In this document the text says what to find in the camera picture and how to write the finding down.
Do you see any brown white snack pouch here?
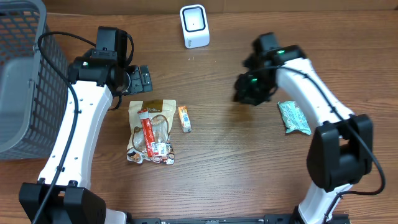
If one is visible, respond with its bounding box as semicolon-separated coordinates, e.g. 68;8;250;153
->
126;100;176;165

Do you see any teal orange snack pack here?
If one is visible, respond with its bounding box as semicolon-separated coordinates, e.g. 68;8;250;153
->
277;101;312;135

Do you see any small orange snack packet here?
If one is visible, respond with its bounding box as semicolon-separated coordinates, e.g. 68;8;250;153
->
178;106;192;133

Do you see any red stick packet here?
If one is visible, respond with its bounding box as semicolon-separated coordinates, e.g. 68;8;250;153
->
137;109;155;157

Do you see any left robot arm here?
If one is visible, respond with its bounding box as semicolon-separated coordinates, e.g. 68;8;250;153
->
19;57;152;223

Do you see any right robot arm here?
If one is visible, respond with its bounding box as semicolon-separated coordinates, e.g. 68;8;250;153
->
234;45;373;223

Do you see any white barcode scanner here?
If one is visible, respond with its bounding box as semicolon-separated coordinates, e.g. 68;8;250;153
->
180;4;210;49

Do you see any grey plastic shopping basket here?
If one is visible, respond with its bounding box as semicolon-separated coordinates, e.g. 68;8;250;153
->
1;0;68;161

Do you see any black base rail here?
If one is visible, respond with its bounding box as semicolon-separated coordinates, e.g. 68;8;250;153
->
130;213;352;224

